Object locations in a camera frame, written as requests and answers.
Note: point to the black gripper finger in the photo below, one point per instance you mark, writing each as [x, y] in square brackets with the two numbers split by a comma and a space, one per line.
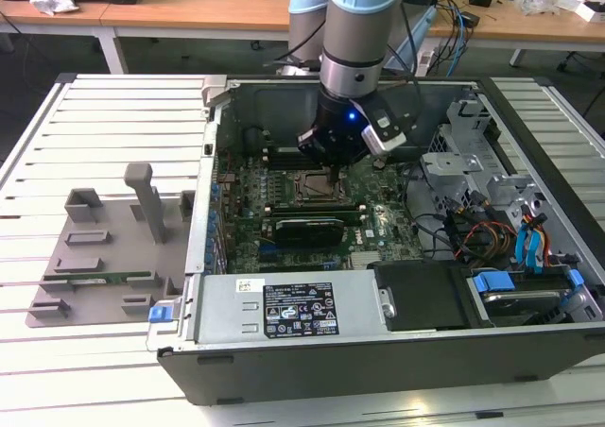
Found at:
[338, 175]

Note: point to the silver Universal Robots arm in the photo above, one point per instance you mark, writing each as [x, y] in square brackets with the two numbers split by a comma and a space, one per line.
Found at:
[354, 35]

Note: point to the CPU socket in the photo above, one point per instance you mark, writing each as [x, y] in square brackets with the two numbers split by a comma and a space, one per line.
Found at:
[302, 200]

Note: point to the black RAM slot bank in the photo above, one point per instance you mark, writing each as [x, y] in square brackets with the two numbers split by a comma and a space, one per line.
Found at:
[283, 158]
[307, 208]

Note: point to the black graphics card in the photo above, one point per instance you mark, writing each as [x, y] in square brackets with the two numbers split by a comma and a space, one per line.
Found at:
[307, 231]

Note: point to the green motherboard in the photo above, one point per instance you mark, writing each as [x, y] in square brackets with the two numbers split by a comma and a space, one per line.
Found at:
[392, 219]

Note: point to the small silver heatsink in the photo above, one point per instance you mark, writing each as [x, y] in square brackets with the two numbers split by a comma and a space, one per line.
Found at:
[365, 257]

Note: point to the white power strip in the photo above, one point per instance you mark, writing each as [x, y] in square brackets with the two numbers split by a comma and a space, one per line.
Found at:
[425, 61]

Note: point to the metal drive cage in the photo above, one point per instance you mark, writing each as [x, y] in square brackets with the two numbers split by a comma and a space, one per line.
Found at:
[454, 165]

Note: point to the black plastic shroud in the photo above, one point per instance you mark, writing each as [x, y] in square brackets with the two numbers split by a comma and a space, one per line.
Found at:
[420, 295]

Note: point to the grey power supply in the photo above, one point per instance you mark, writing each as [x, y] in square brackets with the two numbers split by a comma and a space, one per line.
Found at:
[227, 304]

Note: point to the small flat black device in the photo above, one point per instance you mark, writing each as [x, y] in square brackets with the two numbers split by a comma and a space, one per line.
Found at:
[471, 19]

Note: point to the hard disk in blue carrier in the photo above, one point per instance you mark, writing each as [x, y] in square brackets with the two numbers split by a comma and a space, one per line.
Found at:
[494, 281]

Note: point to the black open PC case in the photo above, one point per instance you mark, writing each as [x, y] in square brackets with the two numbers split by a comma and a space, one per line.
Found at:
[378, 370]

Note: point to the blue case latch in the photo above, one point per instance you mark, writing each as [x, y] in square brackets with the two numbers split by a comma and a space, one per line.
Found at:
[157, 312]

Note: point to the grey parts rack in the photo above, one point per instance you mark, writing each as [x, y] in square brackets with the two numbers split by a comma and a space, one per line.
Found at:
[118, 266]

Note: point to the white cardboard box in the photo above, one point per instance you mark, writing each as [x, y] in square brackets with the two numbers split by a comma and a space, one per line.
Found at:
[591, 11]

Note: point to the crumpled white paper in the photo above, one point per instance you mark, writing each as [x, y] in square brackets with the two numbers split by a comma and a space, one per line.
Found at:
[52, 4]

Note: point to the side wrist camera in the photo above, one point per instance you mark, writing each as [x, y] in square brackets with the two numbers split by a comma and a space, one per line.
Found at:
[309, 143]

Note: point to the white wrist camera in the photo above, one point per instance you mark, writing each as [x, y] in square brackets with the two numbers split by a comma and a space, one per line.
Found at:
[385, 134]

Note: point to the wooden desk white frame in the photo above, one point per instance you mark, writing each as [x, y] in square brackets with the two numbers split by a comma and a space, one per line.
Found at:
[47, 18]
[189, 16]

